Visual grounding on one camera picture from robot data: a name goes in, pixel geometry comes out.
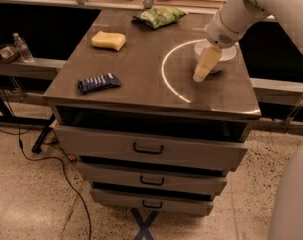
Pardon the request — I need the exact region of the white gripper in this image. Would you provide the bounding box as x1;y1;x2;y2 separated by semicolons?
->
193;9;245;82

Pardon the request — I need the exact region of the white bowl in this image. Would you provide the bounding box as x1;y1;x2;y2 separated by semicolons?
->
194;39;237;74

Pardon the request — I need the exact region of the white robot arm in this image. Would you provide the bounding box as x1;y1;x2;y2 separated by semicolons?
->
193;0;303;240

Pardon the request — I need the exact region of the green jalapeno chip bag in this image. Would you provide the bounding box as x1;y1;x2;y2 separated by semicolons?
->
133;7;187;30

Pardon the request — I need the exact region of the dark bowl with items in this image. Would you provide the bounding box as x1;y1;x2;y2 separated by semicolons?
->
0;44;19;64

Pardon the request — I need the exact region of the grey drawer cabinet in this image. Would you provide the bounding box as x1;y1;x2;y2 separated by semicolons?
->
44;9;260;203

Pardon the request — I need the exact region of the blue snack bar wrapper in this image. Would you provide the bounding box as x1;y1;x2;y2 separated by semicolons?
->
78;73;121;95

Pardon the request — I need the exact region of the yellow sponge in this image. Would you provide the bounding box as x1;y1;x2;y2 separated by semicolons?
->
91;31;126;51

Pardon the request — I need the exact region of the top grey drawer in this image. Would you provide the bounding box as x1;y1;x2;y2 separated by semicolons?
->
54;125;247;171

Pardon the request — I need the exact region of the grey drawer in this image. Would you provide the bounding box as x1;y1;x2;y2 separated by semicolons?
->
77;162;226;196
54;125;247;171
90;189;214;216

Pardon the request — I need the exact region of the middle grey drawer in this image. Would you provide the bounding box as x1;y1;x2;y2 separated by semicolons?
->
77;162;226;196

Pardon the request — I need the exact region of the grey side shelf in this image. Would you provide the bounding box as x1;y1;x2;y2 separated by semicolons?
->
0;58;66;80

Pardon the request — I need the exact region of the bottom grey drawer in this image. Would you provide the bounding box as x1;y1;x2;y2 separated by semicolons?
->
90;189;214;216

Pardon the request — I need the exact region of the clear plastic water bottle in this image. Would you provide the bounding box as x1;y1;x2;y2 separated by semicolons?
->
13;33;34;63

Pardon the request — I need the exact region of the black floor cable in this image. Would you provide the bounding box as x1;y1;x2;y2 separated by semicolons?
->
0;63;93;240

